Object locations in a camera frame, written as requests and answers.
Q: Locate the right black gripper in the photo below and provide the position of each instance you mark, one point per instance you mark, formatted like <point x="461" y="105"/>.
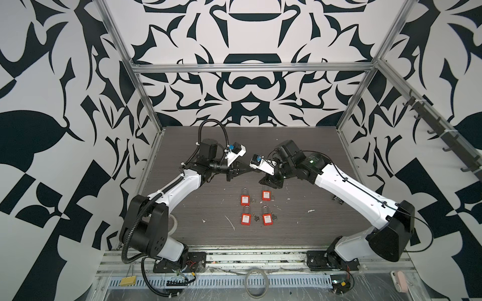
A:
<point x="270" y="180"/>

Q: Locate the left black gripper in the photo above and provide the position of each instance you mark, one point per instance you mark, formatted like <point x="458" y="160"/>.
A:
<point x="234" y="169"/>

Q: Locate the red padlock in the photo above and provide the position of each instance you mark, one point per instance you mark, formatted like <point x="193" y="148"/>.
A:
<point x="267" y="193"/>
<point x="245" y="198"/>
<point x="248" y="216"/>
<point x="268" y="216"/>

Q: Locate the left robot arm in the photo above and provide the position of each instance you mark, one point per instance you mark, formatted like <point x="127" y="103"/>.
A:
<point x="144" y="232"/>

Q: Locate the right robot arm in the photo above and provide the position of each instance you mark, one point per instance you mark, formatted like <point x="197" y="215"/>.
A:
<point x="392" y="224"/>

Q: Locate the black binder clip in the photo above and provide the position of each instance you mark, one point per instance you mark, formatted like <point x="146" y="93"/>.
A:
<point x="338" y="200"/>

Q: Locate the clear tape roll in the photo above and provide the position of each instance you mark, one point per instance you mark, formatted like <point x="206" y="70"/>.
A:
<point x="172" y="225"/>

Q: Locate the green lit circuit board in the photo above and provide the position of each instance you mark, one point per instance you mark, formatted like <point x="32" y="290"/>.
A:
<point x="342" y="283"/>

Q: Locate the pink small device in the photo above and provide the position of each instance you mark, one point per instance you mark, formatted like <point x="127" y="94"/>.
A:
<point x="399" y="281"/>

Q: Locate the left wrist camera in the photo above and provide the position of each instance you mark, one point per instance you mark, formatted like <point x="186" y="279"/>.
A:
<point x="233" y="152"/>

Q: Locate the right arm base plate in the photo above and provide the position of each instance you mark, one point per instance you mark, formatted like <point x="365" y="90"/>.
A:
<point x="329" y="261"/>

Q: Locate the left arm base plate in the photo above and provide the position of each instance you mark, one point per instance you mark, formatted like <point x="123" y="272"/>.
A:
<point x="188" y="262"/>

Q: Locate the slotted cable duct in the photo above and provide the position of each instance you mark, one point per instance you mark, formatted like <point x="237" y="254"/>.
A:
<point x="232" y="281"/>

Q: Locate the black hook rail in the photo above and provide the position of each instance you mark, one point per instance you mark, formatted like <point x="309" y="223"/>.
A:
<point x="454" y="140"/>

